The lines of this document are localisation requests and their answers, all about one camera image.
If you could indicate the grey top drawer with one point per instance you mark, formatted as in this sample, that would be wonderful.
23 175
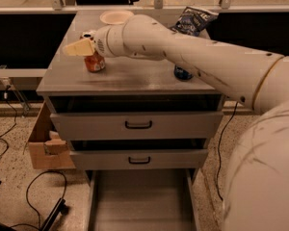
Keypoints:
136 126

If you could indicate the red coke can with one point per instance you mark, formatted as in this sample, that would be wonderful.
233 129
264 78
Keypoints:
95 62

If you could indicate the brown cardboard box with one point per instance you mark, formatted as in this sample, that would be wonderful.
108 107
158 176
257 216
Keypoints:
47 150

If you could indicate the grey bottom drawer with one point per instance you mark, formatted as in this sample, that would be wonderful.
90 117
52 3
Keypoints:
142 200

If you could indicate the grey drawer cabinet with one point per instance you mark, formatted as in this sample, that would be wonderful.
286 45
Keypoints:
126 86

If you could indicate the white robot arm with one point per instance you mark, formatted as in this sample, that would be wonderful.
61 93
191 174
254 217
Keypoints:
256 188

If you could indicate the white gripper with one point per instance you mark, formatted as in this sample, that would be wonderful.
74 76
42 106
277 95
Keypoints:
100 42

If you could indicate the black chair base leg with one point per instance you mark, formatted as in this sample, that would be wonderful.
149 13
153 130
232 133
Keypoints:
59 208

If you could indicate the white bowl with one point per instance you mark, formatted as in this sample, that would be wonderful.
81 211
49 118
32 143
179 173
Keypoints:
115 17

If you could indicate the grey middle drawer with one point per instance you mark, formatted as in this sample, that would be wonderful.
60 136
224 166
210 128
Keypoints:
139 159

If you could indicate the blue pepsi can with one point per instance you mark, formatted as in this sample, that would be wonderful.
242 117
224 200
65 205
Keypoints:
181 73

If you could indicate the blue chip bag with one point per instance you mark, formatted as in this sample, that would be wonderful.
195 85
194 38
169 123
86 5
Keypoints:
193 21

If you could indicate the grey drawer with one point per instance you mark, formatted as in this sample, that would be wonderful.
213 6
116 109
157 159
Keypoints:
136 126
139 159
142 200

